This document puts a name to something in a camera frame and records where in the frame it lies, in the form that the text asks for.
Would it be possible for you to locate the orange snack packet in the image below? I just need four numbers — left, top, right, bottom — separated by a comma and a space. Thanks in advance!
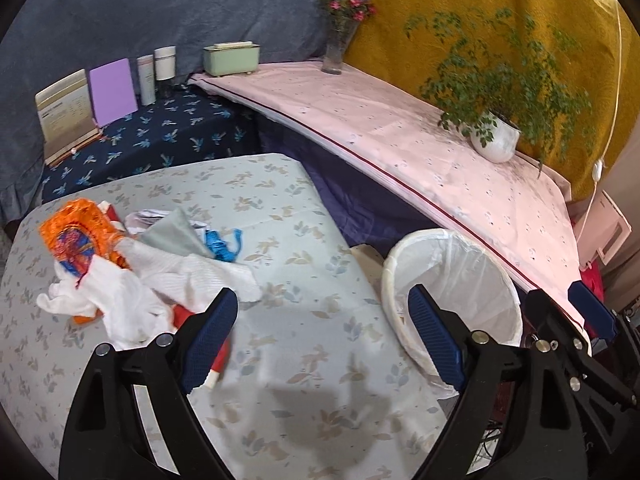
39, 199, 133, 323

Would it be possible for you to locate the white bin with plastic liner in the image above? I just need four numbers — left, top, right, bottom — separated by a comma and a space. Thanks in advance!
381, 228, 525, 396

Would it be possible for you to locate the crumpled white paper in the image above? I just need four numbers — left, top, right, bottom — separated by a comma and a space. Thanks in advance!
124, 208, 213, 241

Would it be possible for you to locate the white paper towel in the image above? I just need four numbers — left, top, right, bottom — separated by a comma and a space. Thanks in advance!
36, 237, 263, 351

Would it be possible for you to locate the pale green tissue box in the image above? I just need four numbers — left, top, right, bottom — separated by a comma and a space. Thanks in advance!
202, 40, 261, 78

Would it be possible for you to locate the glass vase with pink flowers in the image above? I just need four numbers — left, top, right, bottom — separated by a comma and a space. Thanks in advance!
316, 0, 377, 76

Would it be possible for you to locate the blue string scrap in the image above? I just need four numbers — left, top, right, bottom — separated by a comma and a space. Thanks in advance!
205, 228, 244, 263

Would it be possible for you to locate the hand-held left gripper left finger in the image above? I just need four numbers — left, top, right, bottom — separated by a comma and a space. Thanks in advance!
59, 287, 239, 480

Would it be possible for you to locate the pink tablecloth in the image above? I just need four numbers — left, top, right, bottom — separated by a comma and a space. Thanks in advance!
187, 60, 583, 331

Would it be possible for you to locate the purple notebook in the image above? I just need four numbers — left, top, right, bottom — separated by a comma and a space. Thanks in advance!
89, 58, 139, 128

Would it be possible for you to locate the green plant in white pot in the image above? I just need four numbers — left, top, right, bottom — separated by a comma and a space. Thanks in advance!
404, 7, 596, 178

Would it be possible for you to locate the navy leaf print cloth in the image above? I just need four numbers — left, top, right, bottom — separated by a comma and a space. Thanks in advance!
40, 91, 261, 206

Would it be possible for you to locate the slim white bottle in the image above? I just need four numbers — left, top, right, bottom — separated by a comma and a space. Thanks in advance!
137, 55, 156, 106

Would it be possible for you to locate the red bag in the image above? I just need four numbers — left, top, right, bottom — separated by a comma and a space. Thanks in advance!
580, 262, 606, 301

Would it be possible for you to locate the red paper cup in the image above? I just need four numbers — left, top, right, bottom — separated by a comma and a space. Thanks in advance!
170, 305, 236, 391

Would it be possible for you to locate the dark purple cloth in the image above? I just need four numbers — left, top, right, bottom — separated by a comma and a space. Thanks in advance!
255, 115, 441, 251

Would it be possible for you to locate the white jar with dark base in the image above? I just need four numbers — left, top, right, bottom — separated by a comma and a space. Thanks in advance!
154, 46, 177, 98

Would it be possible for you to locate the grey cloth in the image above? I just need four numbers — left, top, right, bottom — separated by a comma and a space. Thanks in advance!
135, 206, 211, 261

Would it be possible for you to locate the beige open booklet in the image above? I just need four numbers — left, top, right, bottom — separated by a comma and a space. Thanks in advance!
35, 69, 103, 167

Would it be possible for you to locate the pale rabbit print tablecloth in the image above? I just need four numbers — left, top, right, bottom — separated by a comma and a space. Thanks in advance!
0, 152, 466, 480

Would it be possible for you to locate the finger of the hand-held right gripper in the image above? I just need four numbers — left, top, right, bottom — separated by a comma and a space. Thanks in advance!
567, 281, 621, 343
522, 288, 633, 411

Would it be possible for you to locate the white cable with switch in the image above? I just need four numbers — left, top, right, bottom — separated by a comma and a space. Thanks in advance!
582, 0, 626, 241

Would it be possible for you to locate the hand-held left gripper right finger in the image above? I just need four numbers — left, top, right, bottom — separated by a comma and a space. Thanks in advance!
407, 284, 587, 480

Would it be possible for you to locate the blue-grey blanket backdrop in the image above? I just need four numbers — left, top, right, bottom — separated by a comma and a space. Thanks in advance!
0, 0, 377, 226

